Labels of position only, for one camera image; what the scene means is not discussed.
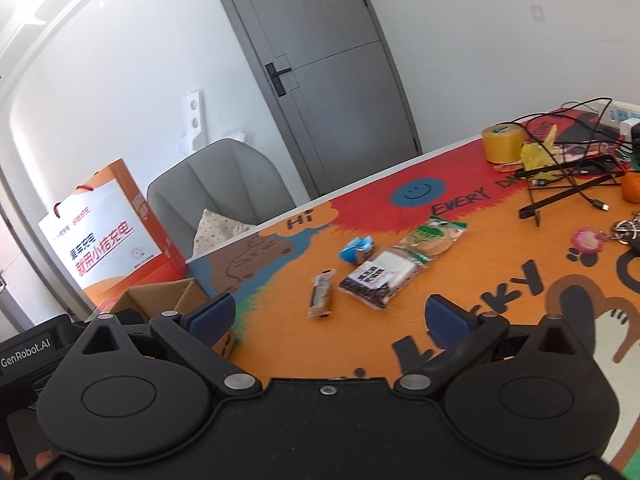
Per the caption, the black white cake packet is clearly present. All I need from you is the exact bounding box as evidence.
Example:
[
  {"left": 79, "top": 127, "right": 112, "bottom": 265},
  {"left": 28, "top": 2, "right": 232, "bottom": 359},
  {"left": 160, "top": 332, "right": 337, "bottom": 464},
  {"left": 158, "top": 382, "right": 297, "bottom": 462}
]
[{"left": 338, "top": 246, "right": 430, "bottom": 310}]

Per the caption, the grey upholstered chair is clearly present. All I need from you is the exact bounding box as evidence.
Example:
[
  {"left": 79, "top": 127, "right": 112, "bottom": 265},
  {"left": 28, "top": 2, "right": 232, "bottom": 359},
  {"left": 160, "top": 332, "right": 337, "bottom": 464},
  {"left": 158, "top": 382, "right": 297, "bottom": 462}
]
[{"left": 146, "top": 139, "right": 295, "bottom": 259}]

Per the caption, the pink round keychain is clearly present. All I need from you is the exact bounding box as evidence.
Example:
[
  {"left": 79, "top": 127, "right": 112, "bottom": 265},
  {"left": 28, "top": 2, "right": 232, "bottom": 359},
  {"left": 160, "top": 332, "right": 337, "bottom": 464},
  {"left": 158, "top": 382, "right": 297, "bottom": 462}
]
[{"left": 572, "top": 228, "right": 606, "bottom": 255}]

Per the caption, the metal key bunch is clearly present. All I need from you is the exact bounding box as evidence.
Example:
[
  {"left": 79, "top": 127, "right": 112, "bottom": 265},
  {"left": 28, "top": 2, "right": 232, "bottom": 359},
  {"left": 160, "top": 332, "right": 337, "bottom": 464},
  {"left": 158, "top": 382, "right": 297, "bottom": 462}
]
[{"left": 610, "top": 211, "right": 640, "bottom": 255}]

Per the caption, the black usb cable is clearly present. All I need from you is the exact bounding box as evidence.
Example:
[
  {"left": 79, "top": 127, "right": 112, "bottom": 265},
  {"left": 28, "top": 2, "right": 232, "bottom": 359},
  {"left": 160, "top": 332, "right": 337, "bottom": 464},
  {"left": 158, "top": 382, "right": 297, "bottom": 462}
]
[{"left": 508, "top": 96, "right": 640, "bottom": 214}]

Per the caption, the grey door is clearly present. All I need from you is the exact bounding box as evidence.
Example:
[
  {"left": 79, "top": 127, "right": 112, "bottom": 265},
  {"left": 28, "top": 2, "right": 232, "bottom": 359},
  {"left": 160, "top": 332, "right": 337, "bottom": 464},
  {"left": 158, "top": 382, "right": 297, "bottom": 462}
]
[{"left": 221, "top": 0, "right": 422, "bottom": 197}]

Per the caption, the blue triangular snack packet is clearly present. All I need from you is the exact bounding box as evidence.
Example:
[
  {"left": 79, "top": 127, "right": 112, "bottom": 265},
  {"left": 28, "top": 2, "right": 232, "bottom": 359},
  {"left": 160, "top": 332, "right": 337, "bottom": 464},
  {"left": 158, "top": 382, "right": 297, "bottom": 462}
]
[{"left": 338, "top": 236, "right": 374, "bottom": 266}]

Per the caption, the orange tangerine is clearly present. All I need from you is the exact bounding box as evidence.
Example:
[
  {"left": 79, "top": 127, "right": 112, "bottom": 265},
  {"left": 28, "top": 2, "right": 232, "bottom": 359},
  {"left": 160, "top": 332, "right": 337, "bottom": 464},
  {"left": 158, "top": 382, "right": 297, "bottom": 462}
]
[{"left": 620, "top": 171, "right": 640, "bottom": 204}]

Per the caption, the yellow tape roll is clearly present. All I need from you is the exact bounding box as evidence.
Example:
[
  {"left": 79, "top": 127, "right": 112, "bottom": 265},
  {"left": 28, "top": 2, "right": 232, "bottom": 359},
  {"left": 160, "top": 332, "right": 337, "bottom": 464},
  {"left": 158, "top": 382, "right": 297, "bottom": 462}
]
[{"left": 482, "top": 124, "right": 525, "bottom": 165}]

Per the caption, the yellow plastic toy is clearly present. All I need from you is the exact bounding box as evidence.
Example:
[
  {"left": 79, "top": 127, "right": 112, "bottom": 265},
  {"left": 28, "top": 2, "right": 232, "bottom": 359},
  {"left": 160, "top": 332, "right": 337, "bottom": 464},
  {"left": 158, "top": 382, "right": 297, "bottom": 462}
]
[{"left": 521, "top": 125, "right": 558, "bottom": 171}]

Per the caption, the green round biscuit packet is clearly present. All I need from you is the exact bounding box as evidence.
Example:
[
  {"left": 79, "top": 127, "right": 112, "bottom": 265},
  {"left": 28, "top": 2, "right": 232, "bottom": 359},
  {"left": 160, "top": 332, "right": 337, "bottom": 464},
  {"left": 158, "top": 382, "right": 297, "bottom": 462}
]
[{"left": 397, "top": 216, "right": 468, "bottom": 261}]

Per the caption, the white power strip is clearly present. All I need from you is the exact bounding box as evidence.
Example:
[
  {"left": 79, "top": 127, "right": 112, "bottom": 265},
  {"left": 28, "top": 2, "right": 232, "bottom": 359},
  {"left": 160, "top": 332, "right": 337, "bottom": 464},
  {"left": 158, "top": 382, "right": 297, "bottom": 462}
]
[{"left": 601, "top": 101, "right": 640, "bottom": 140}]

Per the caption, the black phone stand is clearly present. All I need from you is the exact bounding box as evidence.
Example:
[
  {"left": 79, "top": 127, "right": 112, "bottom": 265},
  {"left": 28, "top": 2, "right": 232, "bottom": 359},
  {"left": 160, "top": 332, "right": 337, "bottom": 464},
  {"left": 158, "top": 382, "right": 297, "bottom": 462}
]
[{"left": 513, "top": 154, "right": 627, "bottom": 226}]

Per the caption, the black white wafer bar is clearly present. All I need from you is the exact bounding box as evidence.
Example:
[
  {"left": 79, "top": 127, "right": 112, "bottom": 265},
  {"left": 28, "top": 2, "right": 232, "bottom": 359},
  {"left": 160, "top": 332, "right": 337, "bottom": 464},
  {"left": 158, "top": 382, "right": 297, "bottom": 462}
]
[{"left": 307, "top": 270, "right": 334, "bottom": 318}]

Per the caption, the white orange paper bag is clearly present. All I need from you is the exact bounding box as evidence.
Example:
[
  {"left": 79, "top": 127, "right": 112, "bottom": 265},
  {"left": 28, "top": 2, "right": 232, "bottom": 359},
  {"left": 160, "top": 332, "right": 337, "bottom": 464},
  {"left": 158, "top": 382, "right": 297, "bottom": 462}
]
[{"left": 39, "top": 159, "right": 186, "bottom": 310}]

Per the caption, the black charger plug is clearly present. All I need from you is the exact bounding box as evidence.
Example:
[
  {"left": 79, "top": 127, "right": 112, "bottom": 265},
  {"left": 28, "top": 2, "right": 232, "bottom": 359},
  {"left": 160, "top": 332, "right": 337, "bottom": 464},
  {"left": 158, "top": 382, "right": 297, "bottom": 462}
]
[{"left": 629, "top": 124, "right": 640, "bottom": 160}]

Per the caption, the white wall socket panel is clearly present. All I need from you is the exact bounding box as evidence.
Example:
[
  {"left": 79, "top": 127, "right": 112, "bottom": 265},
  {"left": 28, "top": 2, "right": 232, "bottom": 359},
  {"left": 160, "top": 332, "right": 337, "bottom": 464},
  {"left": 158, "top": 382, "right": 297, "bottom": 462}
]
[{"left": 186, "top": 90, "right": 203, "bottom": 140}]

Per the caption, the black door handle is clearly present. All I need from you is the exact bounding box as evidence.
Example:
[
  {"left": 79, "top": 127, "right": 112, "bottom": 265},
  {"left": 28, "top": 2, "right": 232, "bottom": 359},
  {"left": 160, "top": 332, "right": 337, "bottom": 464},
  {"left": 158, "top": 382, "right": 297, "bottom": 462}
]
[{"left": 265, "top": 63, "right": 293, "bottom": 98}]

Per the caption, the spotted white cushion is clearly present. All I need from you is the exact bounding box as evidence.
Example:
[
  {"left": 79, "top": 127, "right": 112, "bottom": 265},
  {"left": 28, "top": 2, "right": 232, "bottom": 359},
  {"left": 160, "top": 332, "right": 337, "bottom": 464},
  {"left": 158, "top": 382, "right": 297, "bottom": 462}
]
[{"left": 192, "top": 209, "right": 253, "bottom": 258}]

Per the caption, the brown cardboard box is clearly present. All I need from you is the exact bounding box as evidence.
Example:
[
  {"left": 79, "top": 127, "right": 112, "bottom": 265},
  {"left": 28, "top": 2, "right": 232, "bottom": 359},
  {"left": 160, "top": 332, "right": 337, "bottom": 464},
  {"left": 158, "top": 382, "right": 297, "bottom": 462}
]
[{"left": 105, "top": 278, "right": 235, "bottom": 360}]

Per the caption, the colourful cartoon table mat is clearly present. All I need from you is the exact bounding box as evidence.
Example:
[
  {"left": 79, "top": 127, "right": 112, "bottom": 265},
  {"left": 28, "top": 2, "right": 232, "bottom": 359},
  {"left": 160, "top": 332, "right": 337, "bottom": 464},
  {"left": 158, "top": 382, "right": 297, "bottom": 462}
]
[{"left": 189, "top": 141, "right": 639, "bottom": 479}]

